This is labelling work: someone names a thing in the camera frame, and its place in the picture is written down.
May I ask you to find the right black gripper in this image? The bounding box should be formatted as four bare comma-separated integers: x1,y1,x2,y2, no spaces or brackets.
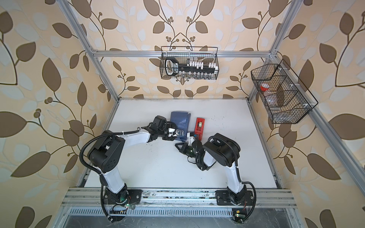
175,142,201,162

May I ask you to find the light blue wrapping paper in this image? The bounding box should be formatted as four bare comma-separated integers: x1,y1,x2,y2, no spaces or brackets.
170,111,191,142

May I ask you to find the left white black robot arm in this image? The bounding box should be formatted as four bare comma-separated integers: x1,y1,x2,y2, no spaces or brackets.
79,116,183,204

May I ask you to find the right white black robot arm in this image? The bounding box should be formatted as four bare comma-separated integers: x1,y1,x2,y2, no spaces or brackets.
175,133,256,206

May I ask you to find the red tape dispenser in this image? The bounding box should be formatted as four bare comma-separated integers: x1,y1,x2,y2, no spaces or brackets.
194,118,205,141

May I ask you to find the black socket wrench set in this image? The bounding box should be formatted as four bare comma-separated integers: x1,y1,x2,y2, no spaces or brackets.
162,57,219,80

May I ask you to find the red capped clear container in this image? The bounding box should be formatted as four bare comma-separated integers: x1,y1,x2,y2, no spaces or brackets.
260,83,270,93

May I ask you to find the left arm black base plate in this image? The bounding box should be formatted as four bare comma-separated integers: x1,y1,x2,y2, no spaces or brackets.
103,188,143,205

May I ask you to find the black wire basket back wall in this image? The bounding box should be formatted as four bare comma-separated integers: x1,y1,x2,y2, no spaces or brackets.
159,45,220,80

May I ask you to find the black wire basket wall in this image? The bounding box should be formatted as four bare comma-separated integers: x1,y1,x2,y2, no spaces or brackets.
251,60,318,124
159,45,220,80

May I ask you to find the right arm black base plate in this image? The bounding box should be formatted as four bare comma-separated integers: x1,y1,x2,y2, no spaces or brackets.
215,189,256,206

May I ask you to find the black wire basket right wall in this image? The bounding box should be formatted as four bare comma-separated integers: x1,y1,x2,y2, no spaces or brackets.
251,60,318,124

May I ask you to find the aluminium front rail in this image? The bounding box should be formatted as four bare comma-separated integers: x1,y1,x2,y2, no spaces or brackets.
61,187,298,209

